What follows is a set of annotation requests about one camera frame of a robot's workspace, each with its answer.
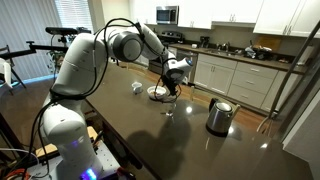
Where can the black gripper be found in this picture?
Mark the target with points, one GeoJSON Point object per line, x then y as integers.
{"type": "Point", "coordinates": [170, 85]}

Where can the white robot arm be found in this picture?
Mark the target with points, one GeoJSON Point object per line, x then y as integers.
{"type": "Point", "coordinates": [82, 70]}

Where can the white bowl with food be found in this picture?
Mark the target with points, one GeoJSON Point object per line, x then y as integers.
{"type": "Point", "coordinates": [156, 92]}

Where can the clear glass cup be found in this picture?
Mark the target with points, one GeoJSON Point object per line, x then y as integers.
{"type": "Point", "coordinates": [170, 108]}

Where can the small white cup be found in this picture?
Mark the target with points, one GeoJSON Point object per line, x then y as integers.
{"type": "Point", "coordinates": [137, 87]}

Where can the black coffee maker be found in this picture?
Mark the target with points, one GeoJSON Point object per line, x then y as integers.
{"type": "Point", "coordinates": [204, 41]}

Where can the stainless steel electric kettle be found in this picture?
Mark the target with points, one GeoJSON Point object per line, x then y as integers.
{"type": "Point", "coordinates": [220, 117]}

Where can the kitchen sink faucet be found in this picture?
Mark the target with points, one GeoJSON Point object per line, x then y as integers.
{"type": "Point", "coordinates": [223, 47]}

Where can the stainless steel microwave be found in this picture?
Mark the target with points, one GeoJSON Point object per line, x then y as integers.
{"type": "Point", "coordinates": [167, 14]}

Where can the stainless steel refrigerator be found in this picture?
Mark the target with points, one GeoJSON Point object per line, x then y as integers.
{"type": "Point", "coordinates": [278, 122]}

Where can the black camera tripod stand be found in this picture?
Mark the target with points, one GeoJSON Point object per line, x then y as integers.
{"type": "Point", "coordinates": [58, 53]}

